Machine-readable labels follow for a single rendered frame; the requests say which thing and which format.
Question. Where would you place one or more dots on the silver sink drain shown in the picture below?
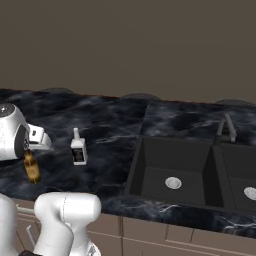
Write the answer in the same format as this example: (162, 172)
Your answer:
(173, 182)
(250, 193)

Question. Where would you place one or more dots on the brown drawer front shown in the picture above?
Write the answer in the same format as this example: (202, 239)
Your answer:
(26, 204)

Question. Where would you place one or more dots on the dark round stool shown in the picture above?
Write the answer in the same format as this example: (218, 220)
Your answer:
(141, 96)
(235, 102)
(57, 89)

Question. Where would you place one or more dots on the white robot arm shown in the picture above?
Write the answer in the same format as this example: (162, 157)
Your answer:
(63, 213)

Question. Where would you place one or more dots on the white bottle with dark label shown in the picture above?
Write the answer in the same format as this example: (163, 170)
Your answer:
(79, 151)

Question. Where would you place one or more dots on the brown glass bottle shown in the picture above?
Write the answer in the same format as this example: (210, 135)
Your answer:
(32, 168)

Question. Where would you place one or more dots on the dark grey tap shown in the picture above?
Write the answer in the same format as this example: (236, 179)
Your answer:
(228, 125)

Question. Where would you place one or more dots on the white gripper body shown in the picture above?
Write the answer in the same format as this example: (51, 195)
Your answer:
(45, 142)

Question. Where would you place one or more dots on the brown panel under sink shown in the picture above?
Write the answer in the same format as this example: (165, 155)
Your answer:
(186, 238)

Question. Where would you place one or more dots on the brown cupboard door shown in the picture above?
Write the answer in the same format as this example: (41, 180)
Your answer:
(106, 236)

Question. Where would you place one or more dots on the black double sink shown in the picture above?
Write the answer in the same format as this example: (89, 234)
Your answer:
(173, 156)

